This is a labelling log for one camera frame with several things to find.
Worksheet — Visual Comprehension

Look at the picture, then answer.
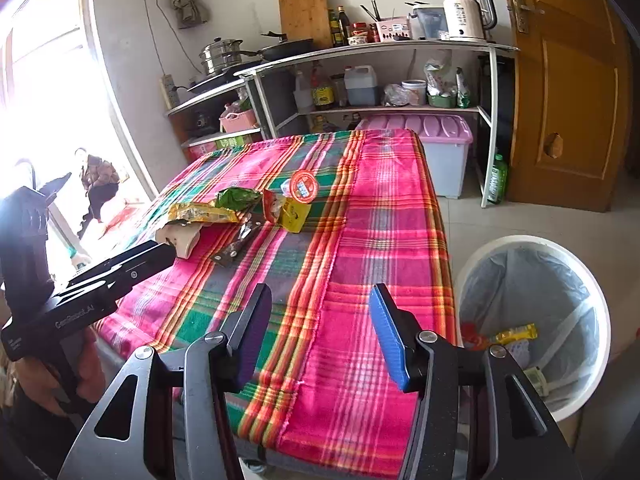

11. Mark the pink lid storage box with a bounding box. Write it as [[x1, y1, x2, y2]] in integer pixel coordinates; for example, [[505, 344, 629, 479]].
[[355, 114, 473, 200]]

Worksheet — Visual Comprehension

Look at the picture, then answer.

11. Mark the wooden door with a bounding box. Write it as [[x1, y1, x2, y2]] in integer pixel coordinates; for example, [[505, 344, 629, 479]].
[[495, 0, 636, 213]]

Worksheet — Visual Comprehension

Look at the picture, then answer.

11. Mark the thin wall cable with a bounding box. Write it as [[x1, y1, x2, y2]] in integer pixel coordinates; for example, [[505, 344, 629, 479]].
[[142, 0, 173, 78]]

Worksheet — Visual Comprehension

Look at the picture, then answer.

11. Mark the white power strip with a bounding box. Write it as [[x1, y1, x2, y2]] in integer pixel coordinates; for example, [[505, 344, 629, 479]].
[[160, 74, 180, 110]]

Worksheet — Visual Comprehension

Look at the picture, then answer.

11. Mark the person's left hand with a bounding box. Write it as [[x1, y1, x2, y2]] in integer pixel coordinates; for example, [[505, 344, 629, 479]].
[[0, 327, 108, 418]]

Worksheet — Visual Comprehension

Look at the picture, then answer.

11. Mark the white jerrycan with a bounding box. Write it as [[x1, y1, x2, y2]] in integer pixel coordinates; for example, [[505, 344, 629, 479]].
[[344, 65, 379, 107]]

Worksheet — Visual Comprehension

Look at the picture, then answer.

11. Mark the yellow pouch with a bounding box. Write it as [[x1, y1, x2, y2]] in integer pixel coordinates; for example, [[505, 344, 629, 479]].
[[281, 195, 309, 234]]

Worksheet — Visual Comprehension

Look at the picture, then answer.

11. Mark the pink cardboard carton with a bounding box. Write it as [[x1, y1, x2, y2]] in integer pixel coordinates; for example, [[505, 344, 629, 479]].
[[182, 140, 218, 163]]

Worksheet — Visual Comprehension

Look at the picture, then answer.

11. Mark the yellow snack wrapper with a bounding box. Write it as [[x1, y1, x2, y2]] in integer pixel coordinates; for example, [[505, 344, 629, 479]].
[[167, 201, 242, 225]]

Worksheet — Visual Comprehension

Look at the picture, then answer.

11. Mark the black induction cooker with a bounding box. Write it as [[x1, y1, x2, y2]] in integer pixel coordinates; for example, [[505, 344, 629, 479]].
[[186, 71, 251, 95]]

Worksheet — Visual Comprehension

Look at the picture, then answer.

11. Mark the white electric kettle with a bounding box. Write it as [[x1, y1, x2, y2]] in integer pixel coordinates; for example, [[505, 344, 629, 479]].
[[439, 0, 498, 42]]

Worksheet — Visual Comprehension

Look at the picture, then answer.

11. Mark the pink green plaid blanket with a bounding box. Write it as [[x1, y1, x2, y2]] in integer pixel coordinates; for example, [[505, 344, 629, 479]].
[[92, 129, 458, 466]]

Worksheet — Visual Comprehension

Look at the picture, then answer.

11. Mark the steel steamer pot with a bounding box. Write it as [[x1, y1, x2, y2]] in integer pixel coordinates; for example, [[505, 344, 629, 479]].
[[199, 37, 246, 77]]

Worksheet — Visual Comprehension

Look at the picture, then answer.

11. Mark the clear plastic bag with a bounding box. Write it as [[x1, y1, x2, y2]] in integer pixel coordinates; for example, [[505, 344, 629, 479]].
[[384, 83, 411, 107]]

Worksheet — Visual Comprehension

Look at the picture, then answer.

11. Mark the white round bin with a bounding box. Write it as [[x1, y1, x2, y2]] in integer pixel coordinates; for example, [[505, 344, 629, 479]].
[[452, 235, 612, 423]]

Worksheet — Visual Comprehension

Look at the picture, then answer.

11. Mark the green printed carton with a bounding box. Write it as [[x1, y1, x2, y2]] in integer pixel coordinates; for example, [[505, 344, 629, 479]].
[[215, 131, 263, 152]]

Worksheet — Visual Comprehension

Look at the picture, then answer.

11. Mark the tall white metal shelf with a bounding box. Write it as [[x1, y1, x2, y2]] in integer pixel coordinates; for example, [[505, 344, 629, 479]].
[[235, 40, 521, 209]]

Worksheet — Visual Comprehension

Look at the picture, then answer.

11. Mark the metal door handle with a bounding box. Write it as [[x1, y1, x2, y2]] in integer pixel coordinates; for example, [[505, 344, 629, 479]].
[[507, 0, 546, 36]]

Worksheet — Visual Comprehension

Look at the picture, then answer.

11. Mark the red plastic bag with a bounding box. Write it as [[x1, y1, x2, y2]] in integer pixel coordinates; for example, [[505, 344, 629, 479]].
[[459, 322, 493, 351]]

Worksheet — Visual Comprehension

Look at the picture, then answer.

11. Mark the green white packet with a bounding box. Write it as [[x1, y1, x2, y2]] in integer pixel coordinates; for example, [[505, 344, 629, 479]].
[[456, 67, 472, 109]]

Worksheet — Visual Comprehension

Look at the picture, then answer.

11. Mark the dark rice cooker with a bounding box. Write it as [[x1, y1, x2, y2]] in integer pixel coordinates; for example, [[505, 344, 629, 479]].
[[192, 112, 221, 136]]

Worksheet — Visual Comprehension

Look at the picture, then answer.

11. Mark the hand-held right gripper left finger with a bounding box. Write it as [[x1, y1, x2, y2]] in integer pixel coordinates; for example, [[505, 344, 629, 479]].
[[70, 282, 273, 480]]

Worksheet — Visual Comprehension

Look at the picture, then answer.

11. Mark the low white metal shelf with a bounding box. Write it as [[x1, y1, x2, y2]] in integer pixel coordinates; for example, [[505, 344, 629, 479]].
[[166, 80, 266, 161]]

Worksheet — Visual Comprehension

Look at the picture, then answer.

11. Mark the green plastic bottle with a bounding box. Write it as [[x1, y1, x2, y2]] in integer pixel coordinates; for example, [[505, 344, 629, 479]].
[[486, 149, 509, 205]]

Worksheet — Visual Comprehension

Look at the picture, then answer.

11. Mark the white plastic tub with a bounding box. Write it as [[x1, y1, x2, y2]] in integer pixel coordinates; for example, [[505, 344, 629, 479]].
[[401, 80, 427, 107]]

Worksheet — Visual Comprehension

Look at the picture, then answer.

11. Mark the red lid cup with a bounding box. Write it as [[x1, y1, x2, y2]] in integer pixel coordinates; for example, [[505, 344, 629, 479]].
[[287, 170, 321, 204]]

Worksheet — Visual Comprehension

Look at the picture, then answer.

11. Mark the black frying pan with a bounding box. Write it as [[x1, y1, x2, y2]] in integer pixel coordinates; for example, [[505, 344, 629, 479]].
[[245, 31, 316, 63]]

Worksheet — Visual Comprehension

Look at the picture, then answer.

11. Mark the dark foil wrapper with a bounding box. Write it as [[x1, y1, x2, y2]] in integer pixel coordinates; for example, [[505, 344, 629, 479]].
[[210, 210, 267, 267]]

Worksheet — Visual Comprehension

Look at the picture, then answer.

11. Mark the red white small packet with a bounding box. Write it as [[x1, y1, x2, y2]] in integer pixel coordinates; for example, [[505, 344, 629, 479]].
[[262, 190, 288, 222]]

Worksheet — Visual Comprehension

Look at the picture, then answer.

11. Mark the wooden cutting board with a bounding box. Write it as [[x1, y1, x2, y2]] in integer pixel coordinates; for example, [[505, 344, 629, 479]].
[[278, 0, 333, 50]]

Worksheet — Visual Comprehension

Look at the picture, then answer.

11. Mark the clear plastic bottle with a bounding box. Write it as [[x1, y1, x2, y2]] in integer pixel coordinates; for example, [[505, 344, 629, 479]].
[[293, 70, 313, 113]]

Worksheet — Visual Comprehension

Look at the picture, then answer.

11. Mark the translucent bin liner bag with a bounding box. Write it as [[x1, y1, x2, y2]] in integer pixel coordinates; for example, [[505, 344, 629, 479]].
[[459, 247, 601, 401]]

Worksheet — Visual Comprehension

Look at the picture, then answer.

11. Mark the pink plastic basket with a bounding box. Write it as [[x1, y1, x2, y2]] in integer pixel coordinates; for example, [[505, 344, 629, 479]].
[[220, 109, 258, 134]]

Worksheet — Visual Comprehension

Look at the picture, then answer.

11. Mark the white plastic bag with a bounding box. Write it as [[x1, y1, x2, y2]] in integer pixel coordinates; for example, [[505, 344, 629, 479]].
[[424, 57, 458, 96]]

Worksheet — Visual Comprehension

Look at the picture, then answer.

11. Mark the green snack packet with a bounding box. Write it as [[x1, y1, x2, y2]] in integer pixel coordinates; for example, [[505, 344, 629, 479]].
[[215, 186, 263, 211]]

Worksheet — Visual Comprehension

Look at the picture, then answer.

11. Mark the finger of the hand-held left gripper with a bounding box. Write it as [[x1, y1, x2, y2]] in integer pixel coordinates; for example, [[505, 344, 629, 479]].
[[65, 240, 169, 289], [52, 244, 179, 311]]

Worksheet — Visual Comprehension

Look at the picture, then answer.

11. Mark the clear plastic jug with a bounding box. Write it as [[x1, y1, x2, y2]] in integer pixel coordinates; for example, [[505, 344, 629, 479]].
[[406, 2, 447, 41]]

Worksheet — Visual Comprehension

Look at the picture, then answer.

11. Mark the pink utensil holder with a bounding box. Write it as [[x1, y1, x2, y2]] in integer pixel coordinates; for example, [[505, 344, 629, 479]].
[[378, 19, 412, 42]]

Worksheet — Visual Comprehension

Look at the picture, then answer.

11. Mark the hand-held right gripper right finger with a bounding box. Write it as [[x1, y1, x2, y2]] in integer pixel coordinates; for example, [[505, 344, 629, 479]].
[[369, 282, 583, 480]]

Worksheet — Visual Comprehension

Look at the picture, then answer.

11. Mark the yellow label oil bottle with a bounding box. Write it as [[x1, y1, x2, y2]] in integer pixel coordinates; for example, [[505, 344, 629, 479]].
[[311, 62, 335, 111]]

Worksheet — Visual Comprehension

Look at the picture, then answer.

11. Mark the long yellow snack packet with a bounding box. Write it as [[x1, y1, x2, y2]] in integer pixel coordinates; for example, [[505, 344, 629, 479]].
[[492, 324, 538, 346]]

